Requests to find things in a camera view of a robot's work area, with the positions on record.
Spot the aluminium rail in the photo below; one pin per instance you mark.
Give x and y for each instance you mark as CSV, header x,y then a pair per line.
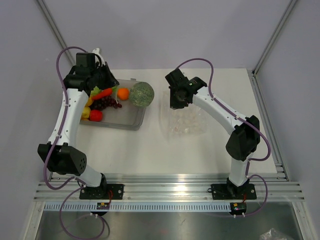
x,y
194,187

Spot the crumpled plastic wrap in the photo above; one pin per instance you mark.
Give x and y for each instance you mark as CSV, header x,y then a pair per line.
x,y
274,234

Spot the clear zip top bag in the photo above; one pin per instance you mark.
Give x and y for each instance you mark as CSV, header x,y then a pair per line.
x,y
180,123

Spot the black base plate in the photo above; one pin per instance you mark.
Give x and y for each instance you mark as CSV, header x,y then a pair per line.
x,y
223,191
110,191

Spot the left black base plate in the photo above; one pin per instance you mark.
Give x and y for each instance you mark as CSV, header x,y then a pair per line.
x,y
110,191

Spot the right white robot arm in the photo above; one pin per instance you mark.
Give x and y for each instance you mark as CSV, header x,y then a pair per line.
x,y
243,139

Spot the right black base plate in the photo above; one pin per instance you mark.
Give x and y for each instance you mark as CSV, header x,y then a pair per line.
x,y
223,191

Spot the yellow lemon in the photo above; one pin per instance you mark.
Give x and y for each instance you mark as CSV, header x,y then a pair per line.
x,y
86,113
89,102

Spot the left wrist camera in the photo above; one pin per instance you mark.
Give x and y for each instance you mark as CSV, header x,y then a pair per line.
x,y
96,51

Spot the white slotted cable duct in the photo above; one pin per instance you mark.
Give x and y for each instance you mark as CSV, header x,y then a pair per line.
x,y
201,207

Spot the orange carrot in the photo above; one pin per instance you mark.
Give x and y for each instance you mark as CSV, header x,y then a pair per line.
x,y
105,93

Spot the clear plastic food tray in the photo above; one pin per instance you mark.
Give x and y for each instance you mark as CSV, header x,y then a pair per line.
x,y
129,117

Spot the purple grape bunch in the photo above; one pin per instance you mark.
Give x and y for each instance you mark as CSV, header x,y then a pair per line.
x,y
105,102

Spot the orange fruit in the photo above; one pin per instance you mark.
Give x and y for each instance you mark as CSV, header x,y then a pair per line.
x,y
123,94

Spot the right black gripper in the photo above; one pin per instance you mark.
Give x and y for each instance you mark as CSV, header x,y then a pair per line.
x,y
174,105

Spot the green netted melon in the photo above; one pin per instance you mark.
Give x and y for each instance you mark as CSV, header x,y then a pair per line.
x,y
141,94

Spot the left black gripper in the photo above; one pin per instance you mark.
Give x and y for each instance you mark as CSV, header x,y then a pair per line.
x,y
111,81

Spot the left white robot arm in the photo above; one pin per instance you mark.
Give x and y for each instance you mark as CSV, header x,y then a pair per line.
x,y
60,154

